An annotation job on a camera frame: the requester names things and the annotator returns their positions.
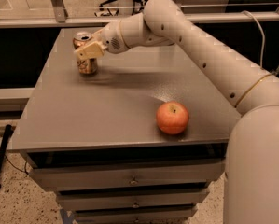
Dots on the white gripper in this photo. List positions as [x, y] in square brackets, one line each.
[111, 37]

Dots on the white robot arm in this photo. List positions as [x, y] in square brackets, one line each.
[252, 160]

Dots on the grey metal railing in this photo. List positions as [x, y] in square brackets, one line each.
[83, 13]

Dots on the grey drawer cabinet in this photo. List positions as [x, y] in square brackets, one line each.
[109, 118]

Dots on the red apple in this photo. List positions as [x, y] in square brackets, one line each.
[172, 118]

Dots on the top grey drawer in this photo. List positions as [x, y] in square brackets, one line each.
[124, 176]

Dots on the grey drawer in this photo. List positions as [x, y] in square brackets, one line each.
[124, 176]
[134, 215]
[133, 199]

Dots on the middle grey drawer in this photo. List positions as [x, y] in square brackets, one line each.
[133, 199]

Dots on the bottom grey drawer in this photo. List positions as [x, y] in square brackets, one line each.
[134, 215]

